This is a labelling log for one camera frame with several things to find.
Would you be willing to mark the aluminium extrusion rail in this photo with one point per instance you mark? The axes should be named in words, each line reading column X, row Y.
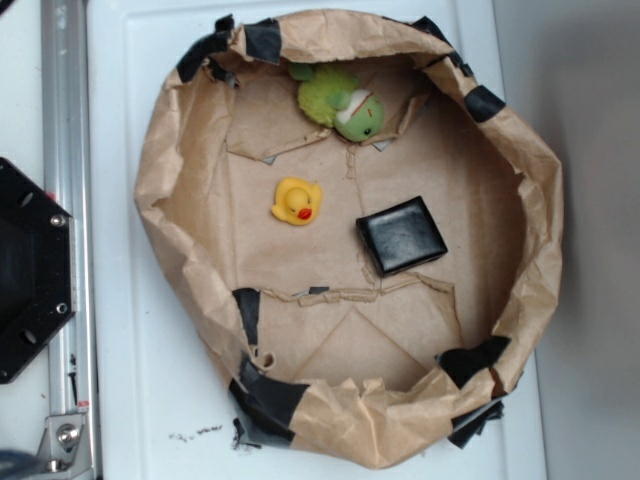
column 72, row 353

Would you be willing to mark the white plastic tray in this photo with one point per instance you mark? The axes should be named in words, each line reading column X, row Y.
column 165, row 413

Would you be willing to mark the yellow rubber duck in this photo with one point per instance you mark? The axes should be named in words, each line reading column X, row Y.
column 297, row 201

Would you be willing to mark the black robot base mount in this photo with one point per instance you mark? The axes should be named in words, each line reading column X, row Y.
column 36, row 270

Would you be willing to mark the black square box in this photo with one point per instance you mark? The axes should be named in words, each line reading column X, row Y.
column 401, row 237

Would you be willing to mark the metal corner bracket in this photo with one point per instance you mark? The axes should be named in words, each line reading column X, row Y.
column 64, row 451

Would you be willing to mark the green plush animal toy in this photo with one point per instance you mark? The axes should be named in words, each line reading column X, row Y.
column 332, row 97

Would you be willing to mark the brown paper bag bin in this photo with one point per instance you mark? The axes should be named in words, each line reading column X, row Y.
column 319, row 352

